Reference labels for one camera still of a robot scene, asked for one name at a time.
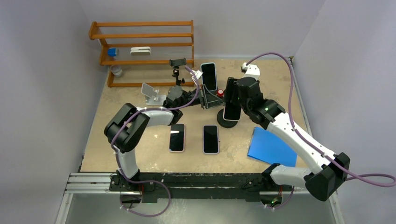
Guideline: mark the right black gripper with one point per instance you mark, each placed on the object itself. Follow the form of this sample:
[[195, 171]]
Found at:
[[232, 85]]

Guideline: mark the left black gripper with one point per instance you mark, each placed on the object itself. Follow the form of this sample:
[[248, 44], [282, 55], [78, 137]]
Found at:
[[208, 100]]

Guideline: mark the white case smartphone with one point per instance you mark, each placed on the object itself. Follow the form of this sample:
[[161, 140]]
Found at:
[[231, 112]]

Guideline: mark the black phone stand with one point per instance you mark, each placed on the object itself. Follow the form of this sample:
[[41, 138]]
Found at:
[[176, 63], [225, 123]]

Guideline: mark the lavender case smartphone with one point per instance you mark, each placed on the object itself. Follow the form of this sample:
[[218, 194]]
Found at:
[[210, 139]]

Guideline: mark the pink case smartphone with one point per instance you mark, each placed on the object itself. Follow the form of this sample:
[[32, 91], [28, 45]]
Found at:
[[177, 138]]

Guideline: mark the silver folding phone stand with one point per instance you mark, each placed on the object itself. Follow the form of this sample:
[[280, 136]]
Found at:
[[152, 96]]

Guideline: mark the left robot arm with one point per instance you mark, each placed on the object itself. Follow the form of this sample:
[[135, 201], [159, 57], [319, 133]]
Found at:
[[126, 128]]

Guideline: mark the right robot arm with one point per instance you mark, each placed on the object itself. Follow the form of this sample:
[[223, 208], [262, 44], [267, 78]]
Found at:
[[326, 170]]

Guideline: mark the red cap black stamp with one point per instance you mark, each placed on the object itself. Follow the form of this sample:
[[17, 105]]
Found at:
[[220, 93]]

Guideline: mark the light blue case smartphone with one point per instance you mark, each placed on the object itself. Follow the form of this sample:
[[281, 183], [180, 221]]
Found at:
[[209, 77]]

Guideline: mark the blue notebook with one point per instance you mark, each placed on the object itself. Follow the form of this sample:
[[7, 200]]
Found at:
[[268, 148]]

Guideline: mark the white eraser block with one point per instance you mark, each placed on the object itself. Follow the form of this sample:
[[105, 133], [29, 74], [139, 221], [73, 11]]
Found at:
[[140, 51]]

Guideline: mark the clear small jar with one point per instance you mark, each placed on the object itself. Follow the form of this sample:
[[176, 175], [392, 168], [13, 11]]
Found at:
[[116, 70]]

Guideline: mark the wooden shelf rack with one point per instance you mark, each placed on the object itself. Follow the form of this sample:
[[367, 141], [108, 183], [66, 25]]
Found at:
[[143, 43]]

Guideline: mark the blue white small box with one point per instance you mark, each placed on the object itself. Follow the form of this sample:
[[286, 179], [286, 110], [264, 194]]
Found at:
[[113, 52]]

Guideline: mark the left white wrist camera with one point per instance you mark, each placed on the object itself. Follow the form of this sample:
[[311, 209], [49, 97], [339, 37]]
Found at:
[[197, 74]]

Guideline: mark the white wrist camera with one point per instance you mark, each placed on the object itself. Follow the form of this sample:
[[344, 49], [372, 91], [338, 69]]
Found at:
[[250, 70], [197, 74]]

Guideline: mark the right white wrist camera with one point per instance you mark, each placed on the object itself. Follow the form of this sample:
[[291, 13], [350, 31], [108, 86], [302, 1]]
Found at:
[[250, 70]]

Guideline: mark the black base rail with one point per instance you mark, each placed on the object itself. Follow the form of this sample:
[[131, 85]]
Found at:
[[251, 187]]

